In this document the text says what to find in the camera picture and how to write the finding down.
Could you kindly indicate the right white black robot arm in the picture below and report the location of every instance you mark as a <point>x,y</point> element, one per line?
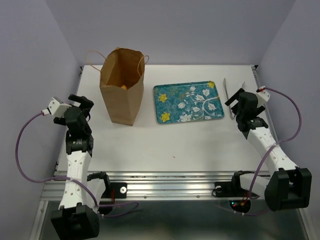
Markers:
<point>277,179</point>

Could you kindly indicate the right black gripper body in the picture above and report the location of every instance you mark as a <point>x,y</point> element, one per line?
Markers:
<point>259,109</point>

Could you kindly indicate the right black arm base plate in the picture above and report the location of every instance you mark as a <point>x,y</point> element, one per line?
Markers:
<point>225,188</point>

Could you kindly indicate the teal floral tray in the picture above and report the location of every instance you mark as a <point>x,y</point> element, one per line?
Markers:
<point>187,102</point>

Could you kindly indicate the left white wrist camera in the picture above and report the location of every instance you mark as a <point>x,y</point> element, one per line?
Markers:
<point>56,108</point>

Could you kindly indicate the aluminium front rail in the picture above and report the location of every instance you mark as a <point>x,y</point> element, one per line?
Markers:
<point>170,186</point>

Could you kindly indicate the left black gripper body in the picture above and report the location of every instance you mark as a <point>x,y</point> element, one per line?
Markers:
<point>88,129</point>

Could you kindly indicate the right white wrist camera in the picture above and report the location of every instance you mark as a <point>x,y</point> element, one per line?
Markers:
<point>263,95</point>

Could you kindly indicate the brown paper bag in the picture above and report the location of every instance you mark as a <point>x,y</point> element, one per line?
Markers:
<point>121,84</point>

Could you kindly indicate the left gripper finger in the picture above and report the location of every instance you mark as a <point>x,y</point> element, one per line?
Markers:
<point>84,103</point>
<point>59,121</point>

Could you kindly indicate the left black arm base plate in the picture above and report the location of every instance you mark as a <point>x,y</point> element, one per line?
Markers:
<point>115,190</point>

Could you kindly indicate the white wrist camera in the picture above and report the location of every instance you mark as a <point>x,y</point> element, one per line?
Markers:
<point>56,108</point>
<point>263,95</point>

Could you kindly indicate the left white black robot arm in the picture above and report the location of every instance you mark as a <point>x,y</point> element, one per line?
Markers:
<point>77,215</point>

